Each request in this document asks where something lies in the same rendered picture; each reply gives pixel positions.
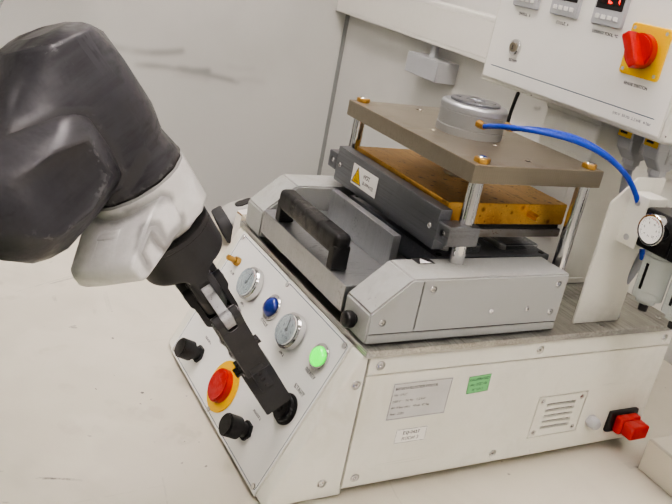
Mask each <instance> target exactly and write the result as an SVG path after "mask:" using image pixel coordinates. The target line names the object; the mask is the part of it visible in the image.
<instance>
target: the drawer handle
mask: <svg viewBox="0 0 672 504"><path fill-rule="evenodd" d="M275 219H276V220H277V221H278V222H293V220H294V221H295V222H296V223H297V224H299V225H300V226H301V227H302V228H303V229H304V230H305V231H306V232H307V233H309V234H310V235H311V236H312V237H313V238H314V239H315V240H316V241H318V242H319V243H320V244H321V245H322V246H323V247H324V248H325V249H326V250H328V251H329V252H328V258H327V263H326V267H327V268H328V269H329V270H346V268H347V263H348V258H349V253H350V241H351V238H350V236H349V234H347V233H346V232H345V231H344V230H343V229H341V228H340V227H339V226H338V225H336V224H335V223H334V222H333V221H332V220H330V219H329V218H328V217H327V216H325V215H324V214H323V213H322V212H321V211H319V210H318V209H317V208H316V207H314V206H313V205H312V204H311V203H310V202H308V201H307V200H306V199H305V198H303V197H302V196H301V195H300V194H299V193H297V192H296V191H295V190H292V189H284V190H282V191H281V194H280V198H279V199H278V205H277V211H276V217H275Z"/></svg>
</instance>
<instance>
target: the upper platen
mask: <svg viewBox="0 0 672 504"><path fill-rule="evenodd" d="M357 151H359V152H360V153H362V154H363V155H365V156H367V157H368V158H370V159H371V160H373V161H375V162H376V163H378V164H379V165H381V166H383V167H384V168H386V169H387V170H389V171H391V172H392V173H394V174H395V175H397V176H399V177H400V178H402V179H404V180H405V181H407V182H408V183H410V184H412V185H413V186H415V187H416V188H418V189H420V190H421V191H423V192H424V193H426V194H428V195H429V196H431V197H432V198H434V199H436V200H437V201H439V202H440V203H442V204H444V205H445V206H447V207H448V208H450V209H452V210H453V211H452V215H451V219H450V220H457V221H459V218H460V214H461V210H462V206H463V202H464V198H465V194H466V190H467V186H468V181H466V180H464V179H462V178H461V177H459V176H457V175H455V174H453V173H452V172H450V171H448V170H446V169H444V168H443V167H441V166H439V165H437V164H435V163H434V162H432V161H430V160H428V159H426V158H425V157H423V156H421V155H419V154H417V153H416V152H414V151H412V150H410V149H398V148H381V147H364V146H357ZM566 208H567V204H565V203H563V202H561V201H559V200H557V199H555V198H553V197H551V196H549V195H547V194H545V193H543V192H541V191H539V190H537V189H535V188H533V187H531V186H527V185H500V184H484V187H483V191H482V194H481V198H480V202H479V206H478V210H477V213H476V217H475V221H474V224H475V225H477V226H479V227H480V228H481V230H480V234H479V237H558V235H559V232H560V229H559V228H557V227H558V225H561V224H562V221H563V218H564V215H565V211H566Z"/></svg>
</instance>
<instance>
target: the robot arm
mask: <svg viewBox="0 0 672 504"><path fill-rule="evenodd" d="M206 196H207V195H206V193H205V191H204V189H203V188H202V186H201V184H200V182H199V181H198V179H197V177H196V176H195V174H194V172H193V170H192V169H191V167H190V165H189V163H188V162H187V160H186V158H185V156H184V155H183V153H182V151H181V149H180V148H179V146H178V145H176V144H175V142H174V141H173V140H172V139H171V138H170V137H169V136H168V135H167V134H166V133H165V132H164V130H163V129H162V128H161V125H160V123H159V120H158V117H157V114H156V112H155V109H154V107H153V104H152V102H151V100H150V99H149V97H148V96H147V94H146V93H145V91H144V90H143V88H142V86H141V85H140V83H139V82H138V80H137V79H136V77H135V75H134V74H133V72H132V71H131V69H130V68H129V66H128V65H127V63H126V61H125V60H124V58H123V57H122V56H121V54H120V53H119V52H118V50H117V49H116V48H115V46H114V45H113V44H112V42H111V41H110V40H109V38H108V37H107V35H106V34H105V33H104V31H102V30H100V29H98V28H97V27H95V26H93V25H91V24H88V23H84V22H62V23H57V24H52V25H48V26H43V27H40V28H37V29H35V30H32V31H30V32H27V33H24V34H22V35H19V36H17V37H16V38H14V39H13V40H11V41H9V42H8V43H7V44H6V45H4V46H3V47H2V48H1V49H0V260H2V261H11V262H21V263H31V264H34V263H37V262H40V261H44V260H47V259H50V258H52V257H54V256H56V255H58V254H59V253H61V252H63V251H65V250H67V249H68V248H69V247H70V246H71V245H72V244H73V243H74V242H75V240H76V239H77V238H78V237H79V236H80V235H81V237H80V240H79V243H78V247H77V250H76V253H75V256H74V260H73V263H72V266H71V273H72V275H73V278H74V279H75V280H76V281H77V283H78V284H79V285H80V286H84V287H99V286H108V285H115V284H122V283H128V282H135V281H142V280H145V279H147V280H148V281H149V282H150V283H152V284H154V285H157V286H172V285H175V286H176V288H178V290H179V291H180V293H181V294H182V295H183V298H184V299H185V301H187V303H188V304H189V306H190V307H191V308H193V309H195V310H196V312H197V313H198V314H199V316H200V317H201V319H202V320H203V322H204V323H205V325H206V326H207V327H212V328H213V329H214V331H215V332H216V334H217V335H218V337H219V338H220V339H219V341H220V343H221V344H223V346H225V347H226V348H227V350H228V354H229V356H230V357H231V358H233V359H234V360H235V361H234V362H233V364H234V366H235V368H234V369H233V370H232V371H233V372H234V374H235V375H236V377H237V378H239V377H240V376H242V378H243V379H244V381H245V383H246V384H247V386H248V387H249V389H250V390H251V392H252V393H253V395H254V396H255V398H256V399H257V401H258V402H259V404H260V405H261V407H262V408H263V410H264V411H265V413H266V414H267V415H269V414H270V413H272V412H273V411H274V410H276V409H277V408H279V407H280V406H282V405H283V404H284V403H286V402H287V401H289V400H290V399H291V396H290V394H289V393H288V391H287V389H286V388H285V386H284V385H283V383H282V381H281V380H280V378H279V376H278V375H277V373H276V371H275V370H274V368H273V367H272V365H271V363H270V362H269V359H268V357H267V356H266V355H265V354H264V352H263V351H262V350H261V348H260V346H259V345H258V344H259V343H260V342H261V340H260V339H259V337H258V336H257V335H256V334H255V335H253V334H252V332H251V331H250V329H249V327H248V326H247V324H246V322H245V320H244V318H243V316H242V314H241V309H240V308H239V306H238V304H237V302H236V300H235V299H234V297H233V295H232V294H231V292H230V290H229V289H228V282H227V280H226V278H225V277H224V274H223V273H222V272H221V271H220V269H219V268H218V269H217V268H216V266H215V264H214V262H213V261H214V259H215V258H216V257H217V256H218V254H219V252H220V250H221V247H222V236H221V233H220V232H219V230H218V228H217V226H216V225H215V223H214V221H213V220H212V218H211V216H210V214H209V213H208V211H207V209H206V208H205V206H204V203H205V200H206Z"/></svg>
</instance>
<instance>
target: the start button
mask: <svg viewBox="0 0 672 504"><path fill-rule="evenodd" d="M293 408H294V401H293V398H292V397H291V399H290V400H289V401H287V402H286V403H284V404H283V405H282V406H280V407H279V408H277V409H276V410H274V411H273V415H274V418H275V419H276V420H277V421H280V422H284V421H286V420H287V419H288V418H289V417H290V416H291V414H292V412H293Z"/></svg>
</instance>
